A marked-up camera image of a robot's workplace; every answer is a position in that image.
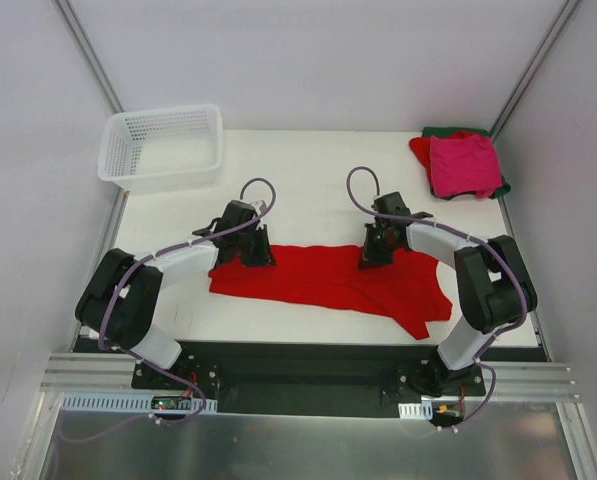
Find red t shirt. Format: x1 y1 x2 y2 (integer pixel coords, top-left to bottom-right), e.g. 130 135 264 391
409 130 486 176
209 245 452 340

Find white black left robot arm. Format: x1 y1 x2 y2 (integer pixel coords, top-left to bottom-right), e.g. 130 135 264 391
75 200 275 389

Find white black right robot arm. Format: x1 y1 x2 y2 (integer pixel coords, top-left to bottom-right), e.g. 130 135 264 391
360 192 537 397

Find folded red t shirt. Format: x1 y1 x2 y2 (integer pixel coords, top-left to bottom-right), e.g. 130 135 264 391
409 130 486 176

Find folded pink t shirt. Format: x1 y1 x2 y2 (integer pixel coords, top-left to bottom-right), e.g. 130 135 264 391
430 135 503 198

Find folded green t shirt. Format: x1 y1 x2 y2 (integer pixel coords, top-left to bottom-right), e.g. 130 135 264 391
420 126 511 200

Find white perforated plastic basket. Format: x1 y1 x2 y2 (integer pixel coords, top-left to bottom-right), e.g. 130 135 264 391
97 104 224 194

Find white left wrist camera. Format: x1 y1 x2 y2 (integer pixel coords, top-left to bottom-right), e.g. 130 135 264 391
250 200 269 215

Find aluminium side rail right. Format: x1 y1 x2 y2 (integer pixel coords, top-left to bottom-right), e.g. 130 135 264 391
496 198 552 362

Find aluminium side rail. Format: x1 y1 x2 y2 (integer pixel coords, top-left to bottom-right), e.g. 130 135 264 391
496 198 552 362
70 189 129 351

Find aluminium side rail left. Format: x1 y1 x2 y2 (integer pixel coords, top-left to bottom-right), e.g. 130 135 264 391
70 189 129 351

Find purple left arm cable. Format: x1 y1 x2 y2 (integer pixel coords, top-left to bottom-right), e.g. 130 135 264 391
57 177 279 444

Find right white cable duct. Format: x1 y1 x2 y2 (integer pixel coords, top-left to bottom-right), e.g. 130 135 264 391
398 401 433 421

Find white cable duct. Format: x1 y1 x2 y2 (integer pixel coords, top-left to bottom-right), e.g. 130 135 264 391
61 393 218 415
398 401 433 421

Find left white cable duct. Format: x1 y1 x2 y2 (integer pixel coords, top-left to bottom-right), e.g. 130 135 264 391
61 393 218 415

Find aluminium frame post right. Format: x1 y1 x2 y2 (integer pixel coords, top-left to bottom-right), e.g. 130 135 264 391
489 0 583 140

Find aluminium frame post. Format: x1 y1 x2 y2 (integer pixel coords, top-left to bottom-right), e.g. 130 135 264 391
489 0 583 140
52 0 124 114

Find aluminium frame post left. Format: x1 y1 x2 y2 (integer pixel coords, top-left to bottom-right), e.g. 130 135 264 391
52 0 124 114

